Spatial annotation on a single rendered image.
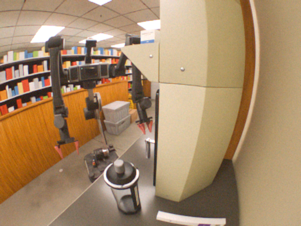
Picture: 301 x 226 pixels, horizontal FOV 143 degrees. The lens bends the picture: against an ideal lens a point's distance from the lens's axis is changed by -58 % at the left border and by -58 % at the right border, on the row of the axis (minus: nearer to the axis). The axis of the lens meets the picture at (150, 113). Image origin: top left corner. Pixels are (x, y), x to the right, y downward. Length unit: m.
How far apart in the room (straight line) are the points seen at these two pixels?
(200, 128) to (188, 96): 0.08
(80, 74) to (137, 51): 0.90
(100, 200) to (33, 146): 1.80
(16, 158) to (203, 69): 2.32
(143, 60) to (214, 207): 0.61
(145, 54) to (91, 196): 0.60
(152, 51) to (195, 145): 0.26
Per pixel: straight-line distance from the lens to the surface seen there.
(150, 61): 0.30
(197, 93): 0.28
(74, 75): 1.17
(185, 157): 0.36
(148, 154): 0.46
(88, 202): 0.61
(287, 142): 0.48
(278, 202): 0.48
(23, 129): 2.13
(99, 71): 1.20
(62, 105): 0.69
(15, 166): 2.32
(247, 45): 0.72
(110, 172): 0.36
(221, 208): 0.61
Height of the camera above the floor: 1.44
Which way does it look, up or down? 21 degrees down
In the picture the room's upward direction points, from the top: straight up
